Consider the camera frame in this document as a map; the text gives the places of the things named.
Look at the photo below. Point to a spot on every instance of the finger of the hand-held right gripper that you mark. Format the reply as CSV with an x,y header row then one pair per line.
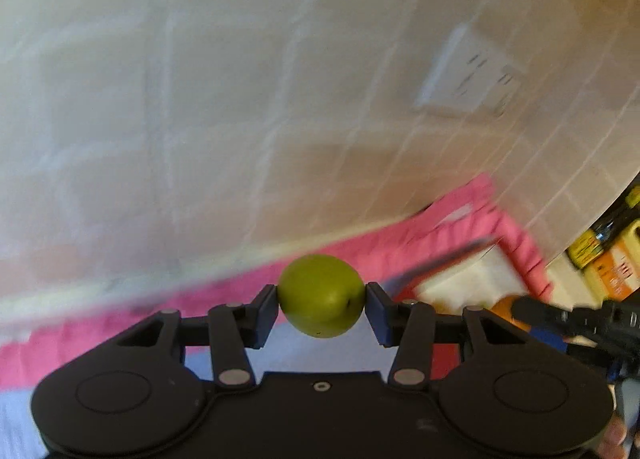
x,y
537,313

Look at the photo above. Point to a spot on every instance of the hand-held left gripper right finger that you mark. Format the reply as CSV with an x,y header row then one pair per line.
x,y
377,315

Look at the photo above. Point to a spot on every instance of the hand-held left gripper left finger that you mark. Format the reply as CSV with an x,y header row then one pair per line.
x,y
265,315

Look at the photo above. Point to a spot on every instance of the large orange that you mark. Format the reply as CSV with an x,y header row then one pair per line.
x,y
506,311

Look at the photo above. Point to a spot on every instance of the green apple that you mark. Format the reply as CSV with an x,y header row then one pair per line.
x,y
321,295

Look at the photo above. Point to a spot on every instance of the red box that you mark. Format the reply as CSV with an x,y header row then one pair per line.
x,y
465,279

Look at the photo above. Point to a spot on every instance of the person's right hand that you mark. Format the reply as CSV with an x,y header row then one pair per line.
x,y
620,439

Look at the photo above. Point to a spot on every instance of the yellow orange bottles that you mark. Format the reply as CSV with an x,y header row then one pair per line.
x,y
620,266

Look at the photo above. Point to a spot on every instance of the yellow labelled bottle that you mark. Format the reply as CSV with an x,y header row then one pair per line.
x,y
586,249

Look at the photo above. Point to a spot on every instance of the blue quilted mat pink ruffle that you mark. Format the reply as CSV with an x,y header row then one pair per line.
x,y
100,329

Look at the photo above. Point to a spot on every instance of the white wall socket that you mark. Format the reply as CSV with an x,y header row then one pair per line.
x,y
470,71

